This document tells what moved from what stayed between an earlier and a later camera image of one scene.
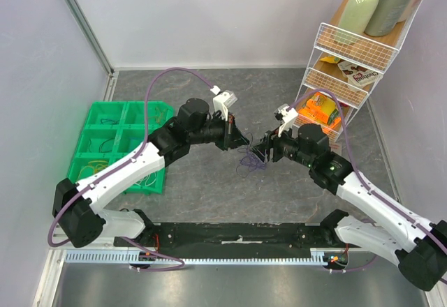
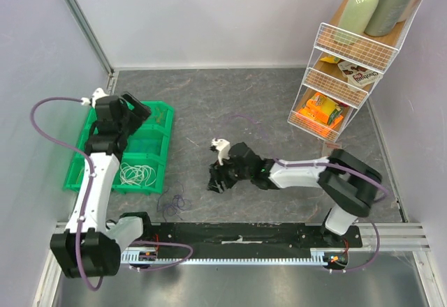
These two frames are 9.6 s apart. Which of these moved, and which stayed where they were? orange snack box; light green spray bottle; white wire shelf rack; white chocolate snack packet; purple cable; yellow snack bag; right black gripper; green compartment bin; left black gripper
Moved: left black gripper; right black gripper; purple cable
Stayed: white wire shelf rack; white chocolate snack packet; light green spray bottle; green compartment bin; orange snack box; yellow snack bag
